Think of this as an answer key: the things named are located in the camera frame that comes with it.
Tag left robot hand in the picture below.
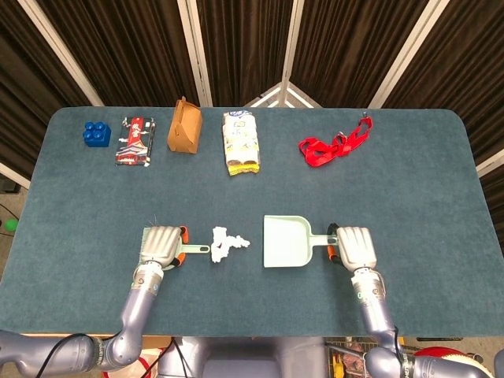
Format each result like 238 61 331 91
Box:
139 224 191 271

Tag metal wire cart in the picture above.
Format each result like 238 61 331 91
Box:
324 338 379 378

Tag brown curtain screen panel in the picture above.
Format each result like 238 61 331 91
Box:
281 0 450 109
369 0 504 237
0 0 104 190
19 0 213 108
188 0 295 108

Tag red and white ball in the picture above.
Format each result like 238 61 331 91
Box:
415 345 485 367

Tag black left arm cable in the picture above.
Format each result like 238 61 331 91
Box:
39 333 99 378

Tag red strap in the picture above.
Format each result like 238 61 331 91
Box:
298 113 374 168

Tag yellow white snack package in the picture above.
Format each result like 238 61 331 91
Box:
222 109 262 177

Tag red printed snack packet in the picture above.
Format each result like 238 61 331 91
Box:
114 116 156 169

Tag blue felt table cover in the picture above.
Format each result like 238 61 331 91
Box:
0 106 504 339

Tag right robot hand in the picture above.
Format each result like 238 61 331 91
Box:
325 222 378 272

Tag mint green hand broom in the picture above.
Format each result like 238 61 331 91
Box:
141 214 212 272

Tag lavender grey robot torso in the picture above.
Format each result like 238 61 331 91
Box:
157 336 328 378

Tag brown cardboard carton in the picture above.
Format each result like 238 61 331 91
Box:
166 96 203 155

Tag white bag red handles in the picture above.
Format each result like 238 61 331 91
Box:
135 346 169 378

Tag flat brown cardboard box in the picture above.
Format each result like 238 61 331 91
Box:
139 335 173 350

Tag mint green dustpan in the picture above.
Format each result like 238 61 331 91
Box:
262 214 339 269

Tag blue building block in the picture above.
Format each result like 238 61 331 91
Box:
82 120 112 149

